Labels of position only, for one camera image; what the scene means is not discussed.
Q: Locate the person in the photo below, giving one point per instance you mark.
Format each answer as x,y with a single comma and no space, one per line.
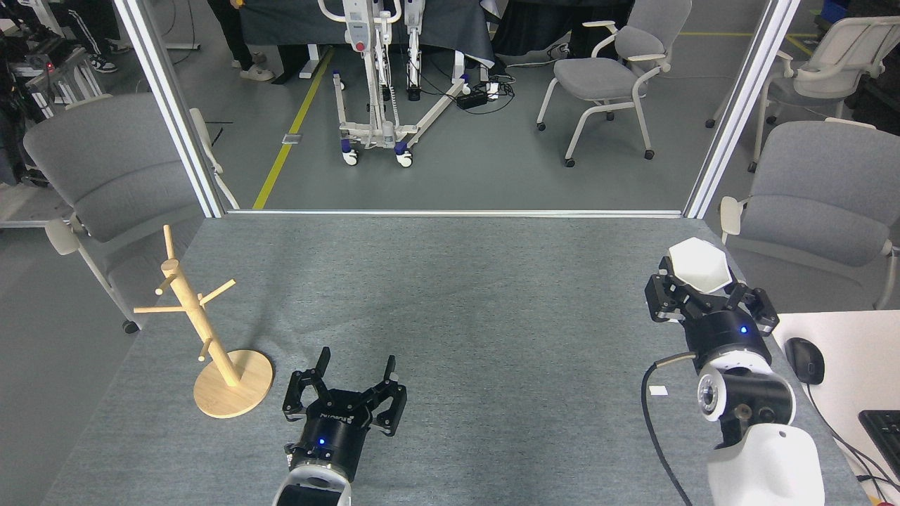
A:
235,35
95,31

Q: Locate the black equipment rack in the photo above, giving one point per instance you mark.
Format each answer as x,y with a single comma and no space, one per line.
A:
42,70

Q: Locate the dark cloth covered table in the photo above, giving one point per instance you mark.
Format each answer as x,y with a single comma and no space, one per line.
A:
534,24

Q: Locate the black computer mouse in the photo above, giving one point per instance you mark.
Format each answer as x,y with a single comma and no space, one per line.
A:
805,360

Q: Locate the metal floor plate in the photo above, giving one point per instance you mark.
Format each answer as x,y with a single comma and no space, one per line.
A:
292,138

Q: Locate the white stand on wheels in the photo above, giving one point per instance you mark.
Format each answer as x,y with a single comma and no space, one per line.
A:
358,31

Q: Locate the white side table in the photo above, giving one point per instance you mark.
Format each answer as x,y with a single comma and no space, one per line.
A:
851,365

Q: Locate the silver table post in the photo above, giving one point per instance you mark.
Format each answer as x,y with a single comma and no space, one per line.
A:
169,105
738,105

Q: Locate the white mesh-back chair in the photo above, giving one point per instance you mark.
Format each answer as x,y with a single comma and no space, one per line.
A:
844,43

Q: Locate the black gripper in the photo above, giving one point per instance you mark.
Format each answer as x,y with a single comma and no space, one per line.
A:
334,439
728,334

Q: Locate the wooden cup rack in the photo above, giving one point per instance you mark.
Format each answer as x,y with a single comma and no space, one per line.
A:
211,337

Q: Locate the black keyboard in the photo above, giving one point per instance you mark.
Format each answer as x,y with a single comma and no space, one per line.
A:
884,436

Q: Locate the silver table edge rail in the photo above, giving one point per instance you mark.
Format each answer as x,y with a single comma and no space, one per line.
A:
457,213

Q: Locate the black power strip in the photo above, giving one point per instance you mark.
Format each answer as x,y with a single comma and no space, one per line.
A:
471,98

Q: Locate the dark cloth covered desk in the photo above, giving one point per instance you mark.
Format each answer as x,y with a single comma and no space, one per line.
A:
436,24

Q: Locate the white hexagonal cup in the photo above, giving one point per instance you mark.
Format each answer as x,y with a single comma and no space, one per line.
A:
699,263

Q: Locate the grey chair with white frame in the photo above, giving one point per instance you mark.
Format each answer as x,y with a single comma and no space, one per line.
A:
112,161
823,183
598,76

